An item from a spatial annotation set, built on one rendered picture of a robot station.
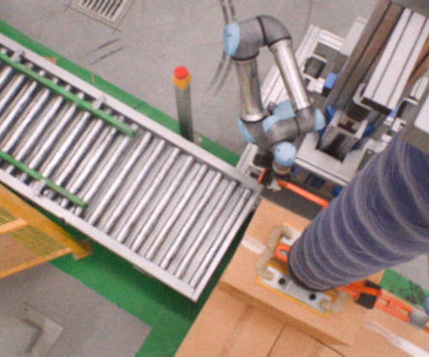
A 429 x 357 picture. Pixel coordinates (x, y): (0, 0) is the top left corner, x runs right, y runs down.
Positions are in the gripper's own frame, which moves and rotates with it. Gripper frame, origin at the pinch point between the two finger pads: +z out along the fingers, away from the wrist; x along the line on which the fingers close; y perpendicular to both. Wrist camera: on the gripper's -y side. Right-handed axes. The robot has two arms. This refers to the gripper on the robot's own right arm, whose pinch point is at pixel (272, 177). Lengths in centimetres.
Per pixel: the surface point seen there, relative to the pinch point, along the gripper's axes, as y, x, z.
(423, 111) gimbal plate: 19, -36, -166
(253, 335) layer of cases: 24, -58, 67
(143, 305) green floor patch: -40, -70, 120
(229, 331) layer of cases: 12, -62, 67
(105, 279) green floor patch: -68, -67, 119
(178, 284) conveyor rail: -21, -53, 61
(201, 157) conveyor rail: -41, 12, 60
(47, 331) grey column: -83, -109, 118
